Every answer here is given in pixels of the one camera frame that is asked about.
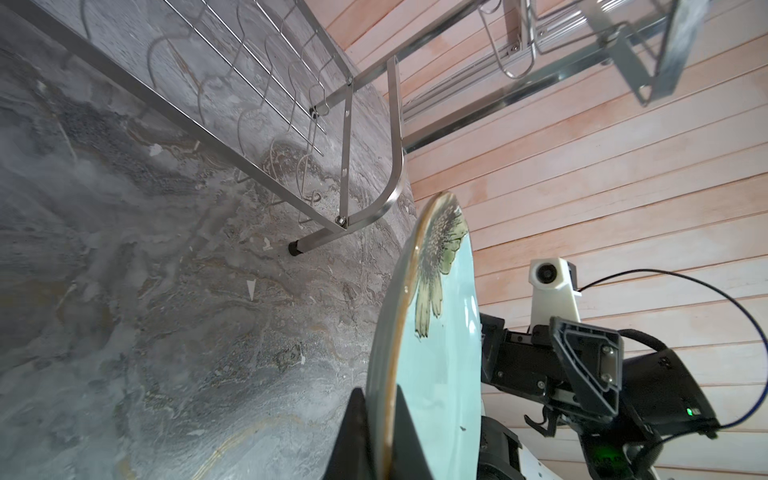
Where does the steel two-tier dish rack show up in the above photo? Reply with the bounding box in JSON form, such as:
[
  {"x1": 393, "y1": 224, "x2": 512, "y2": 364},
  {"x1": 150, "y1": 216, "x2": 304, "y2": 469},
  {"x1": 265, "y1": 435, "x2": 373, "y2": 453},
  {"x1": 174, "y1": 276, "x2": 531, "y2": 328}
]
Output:
[{"x1": 0, "y1": 0, "x2": 712, "y2": 257}]

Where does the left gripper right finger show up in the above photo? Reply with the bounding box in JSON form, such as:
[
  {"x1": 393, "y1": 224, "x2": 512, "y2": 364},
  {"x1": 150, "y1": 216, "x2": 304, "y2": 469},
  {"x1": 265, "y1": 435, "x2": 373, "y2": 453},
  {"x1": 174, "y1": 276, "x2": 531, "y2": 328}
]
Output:
[{"x1": 392, "y1": 401, "x2": 432, "y2": 480}]

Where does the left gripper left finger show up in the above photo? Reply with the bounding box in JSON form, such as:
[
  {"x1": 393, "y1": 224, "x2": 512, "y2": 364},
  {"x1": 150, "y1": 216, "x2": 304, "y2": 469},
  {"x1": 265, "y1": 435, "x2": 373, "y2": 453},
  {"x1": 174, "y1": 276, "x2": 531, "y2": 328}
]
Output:
[{"x1": 322, "y1": 387, "x2": 375, "y2": 480}]

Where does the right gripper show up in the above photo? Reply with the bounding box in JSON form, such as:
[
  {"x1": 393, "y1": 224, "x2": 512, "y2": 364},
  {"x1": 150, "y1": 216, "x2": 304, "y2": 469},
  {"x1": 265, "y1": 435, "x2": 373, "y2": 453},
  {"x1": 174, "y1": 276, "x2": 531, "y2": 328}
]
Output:
[{"x1": 480, "y1": 314, "x2": 623, "y2": 438}]

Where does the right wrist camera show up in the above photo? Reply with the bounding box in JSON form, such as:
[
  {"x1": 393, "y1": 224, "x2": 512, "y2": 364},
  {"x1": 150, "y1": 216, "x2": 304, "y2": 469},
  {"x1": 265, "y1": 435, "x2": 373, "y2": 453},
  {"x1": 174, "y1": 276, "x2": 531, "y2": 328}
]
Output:
[{"x1": 528, "y1": 258, "x2": 581, "y2": 333}]

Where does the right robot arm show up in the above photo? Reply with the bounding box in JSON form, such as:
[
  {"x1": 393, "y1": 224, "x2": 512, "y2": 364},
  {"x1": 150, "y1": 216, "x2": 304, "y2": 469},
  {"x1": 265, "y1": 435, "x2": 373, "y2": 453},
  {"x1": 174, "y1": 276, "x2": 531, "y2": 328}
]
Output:
[{"x1": 480, "y1": 314, "x2": 720, "y2": 479}]

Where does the light green floral plate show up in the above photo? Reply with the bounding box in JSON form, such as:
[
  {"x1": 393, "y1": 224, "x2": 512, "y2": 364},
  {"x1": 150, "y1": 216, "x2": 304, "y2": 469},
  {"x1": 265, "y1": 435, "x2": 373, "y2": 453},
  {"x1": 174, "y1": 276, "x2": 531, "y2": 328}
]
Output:
[{"x1": 365, "y1": 192, "x2": 483, "y2": 479}]

